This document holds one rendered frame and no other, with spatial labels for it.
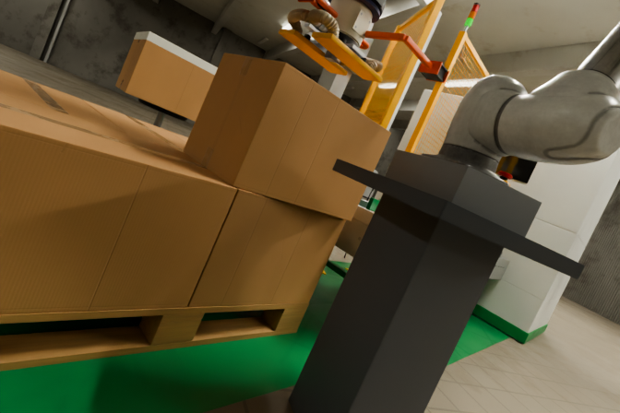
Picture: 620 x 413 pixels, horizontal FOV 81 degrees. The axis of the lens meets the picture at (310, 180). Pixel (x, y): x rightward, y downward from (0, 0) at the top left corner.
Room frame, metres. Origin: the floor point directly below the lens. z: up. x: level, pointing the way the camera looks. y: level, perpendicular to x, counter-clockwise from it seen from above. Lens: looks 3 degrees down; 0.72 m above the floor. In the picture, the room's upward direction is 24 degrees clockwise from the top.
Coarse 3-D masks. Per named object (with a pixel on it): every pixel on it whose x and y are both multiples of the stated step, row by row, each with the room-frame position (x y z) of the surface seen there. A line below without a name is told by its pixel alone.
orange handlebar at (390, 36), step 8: (320, 0) 1.28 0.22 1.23; (320, 8) 1.35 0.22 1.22; (328, 8) 1.32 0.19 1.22; (336, 16) 1.35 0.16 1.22; (368, 32) 1.39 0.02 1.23; (376, 32) 1.37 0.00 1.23; (384, 32) 1.35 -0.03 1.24; (392, 32) 1.32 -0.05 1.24; (392, 40) 1.33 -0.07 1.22; (400, 40) 1.30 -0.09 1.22; (408, 40) 1.29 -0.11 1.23; (416, 48) 1.34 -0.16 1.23; (416, 56) 1.39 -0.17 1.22; (424, 56) 1.39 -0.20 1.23; (424, 64) 1.42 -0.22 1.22; (432, 64) 1.44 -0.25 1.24
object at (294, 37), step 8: (280, 32) 1.40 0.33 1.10; (288, 32) 1.37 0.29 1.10; (296, 32) 1.35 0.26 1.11; (288, 40) 1.44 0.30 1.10; (296, 40) 1.39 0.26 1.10; (304, 40) 1.38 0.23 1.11; (304, 48) 1.45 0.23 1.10; (312, 48) 1.42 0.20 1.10; (312, 56) 1.53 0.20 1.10; (320, 56) 1.47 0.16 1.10; (320, 64) 1.58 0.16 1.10; (328, 64) 1.53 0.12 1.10; (336, 64) 1.53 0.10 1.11; (336, 72) 1.61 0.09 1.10; (344, 72) 1.58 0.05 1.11
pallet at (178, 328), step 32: (0, 320) 0.74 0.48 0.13; (32, 320) 0.79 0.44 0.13; (64, 320) 0.84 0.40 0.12; (160, 320) 1.03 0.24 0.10; (192, 320) 1.11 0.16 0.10; (224, 320) 1.34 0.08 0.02; (256, 320) 1.45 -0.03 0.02; (288, 320) 1.47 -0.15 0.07; (0, 352) 0.79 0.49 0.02; (32, 352) 0.83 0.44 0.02; (64, 352) 0.87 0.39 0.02; (96, 352) 0.92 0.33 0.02; (128, 352) 0.99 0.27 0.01
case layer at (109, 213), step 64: (0, 128) 0.66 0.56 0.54; (64, 128) 0.85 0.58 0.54; (128, 128) 1.33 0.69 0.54; (0, 192) 0.69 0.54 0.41; (64, 192) 0.76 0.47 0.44; (128, 192) 0.86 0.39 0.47; (192, 192) 0.98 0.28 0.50; (0, 256) 0.71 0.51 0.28; (64, 256) 0.80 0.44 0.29; (128, 256) 0.91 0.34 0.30; (192, 256) 1.04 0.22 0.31; (256, 256) 1.23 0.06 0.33; (320, 256) 1.49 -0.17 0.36
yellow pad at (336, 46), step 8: (320, 32) 1.25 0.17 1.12; (320, 40) 1.27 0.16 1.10; (328, 40) 1.24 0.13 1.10; (336, 40) 1.23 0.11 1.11; (344, 40) 1.31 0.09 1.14; (328, 48) 1.32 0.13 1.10; (336, 48) 1.29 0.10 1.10; (344, 48) 1.27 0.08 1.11; (336, 56) 1.38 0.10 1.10; (344, 56) 1.34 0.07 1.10; (352, 56) 1.31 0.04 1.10; (352, 64) 1.38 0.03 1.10; (360, 64) 1.35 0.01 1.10; (360, 72) 1.45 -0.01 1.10; (368, 72) 1.40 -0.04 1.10; (376, 80) 1.46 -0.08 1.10
